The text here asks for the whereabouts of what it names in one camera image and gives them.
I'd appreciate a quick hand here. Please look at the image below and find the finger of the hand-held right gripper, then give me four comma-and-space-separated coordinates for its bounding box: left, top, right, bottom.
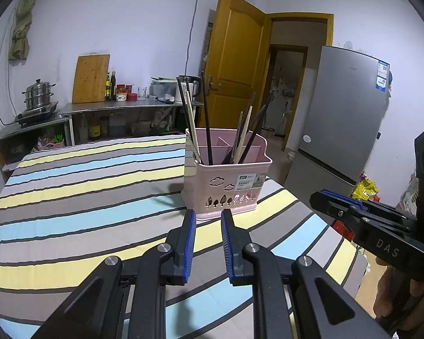
319, 189, 365, 210
309, 191, 366, 228

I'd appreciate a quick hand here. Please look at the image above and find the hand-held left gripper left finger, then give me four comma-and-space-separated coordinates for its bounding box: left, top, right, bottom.
32, 208, 197, 339

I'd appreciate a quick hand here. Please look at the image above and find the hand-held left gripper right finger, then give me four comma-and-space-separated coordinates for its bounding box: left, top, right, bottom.
221, 208, 393, 339

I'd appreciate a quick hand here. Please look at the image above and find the pink plastic utensil basket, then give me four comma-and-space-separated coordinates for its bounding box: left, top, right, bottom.
181, 128, 273, 222

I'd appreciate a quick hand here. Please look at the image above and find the person's right hand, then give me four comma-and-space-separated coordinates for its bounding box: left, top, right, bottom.
375, 259, 424, 333

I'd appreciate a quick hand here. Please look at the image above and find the red box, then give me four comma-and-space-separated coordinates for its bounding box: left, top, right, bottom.
331, 219, 356, 242

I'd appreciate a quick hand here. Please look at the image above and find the yellow snack bag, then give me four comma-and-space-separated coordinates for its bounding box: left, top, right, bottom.
351, 177, 380, 201

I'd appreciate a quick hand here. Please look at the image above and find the grey refrigerator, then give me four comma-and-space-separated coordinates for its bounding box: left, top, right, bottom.
284, 45, 391, 198

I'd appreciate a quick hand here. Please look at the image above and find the striped tablecloth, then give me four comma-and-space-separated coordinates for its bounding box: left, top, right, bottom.
0, 133, 368, 339

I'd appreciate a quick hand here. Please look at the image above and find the yellow labelled bottle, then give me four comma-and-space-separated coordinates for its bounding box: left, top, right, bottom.
88, 114, 101, 139

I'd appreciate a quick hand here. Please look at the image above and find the steel kitchen counter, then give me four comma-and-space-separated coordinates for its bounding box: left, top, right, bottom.
58, 97, 205, 145

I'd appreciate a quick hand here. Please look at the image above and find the clear plastic storage box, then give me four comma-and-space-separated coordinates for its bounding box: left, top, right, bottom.
150, 76, 179, 101

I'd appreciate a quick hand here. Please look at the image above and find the small pink basket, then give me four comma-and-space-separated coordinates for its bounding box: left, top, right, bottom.
37, 135, 66, 151

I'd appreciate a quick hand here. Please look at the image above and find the yellow wooden door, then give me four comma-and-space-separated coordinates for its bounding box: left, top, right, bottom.
197, 0, 267, 136

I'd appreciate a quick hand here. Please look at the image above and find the wooden cutting board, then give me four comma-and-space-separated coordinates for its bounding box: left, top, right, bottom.
72, 54, 111, 104

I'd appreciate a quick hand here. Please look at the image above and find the low steel stand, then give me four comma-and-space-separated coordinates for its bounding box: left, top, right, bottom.
0, 114, 73, 172

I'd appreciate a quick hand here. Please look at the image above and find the black induction cooker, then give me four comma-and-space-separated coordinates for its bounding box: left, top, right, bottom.
14, 101, 59, 127

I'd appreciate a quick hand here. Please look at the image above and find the steel steamer pot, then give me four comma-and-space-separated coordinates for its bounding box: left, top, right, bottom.
21, 79, 56, 111

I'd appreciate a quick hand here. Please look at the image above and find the green hanging cloth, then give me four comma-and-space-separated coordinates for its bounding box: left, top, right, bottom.
8, 0, 49, 61

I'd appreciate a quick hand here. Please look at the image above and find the yellow door frame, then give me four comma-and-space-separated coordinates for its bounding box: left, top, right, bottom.
265, 13, 334, 152

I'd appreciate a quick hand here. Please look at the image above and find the wall cable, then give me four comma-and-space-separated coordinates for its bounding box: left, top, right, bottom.
184, 0, 202, 76

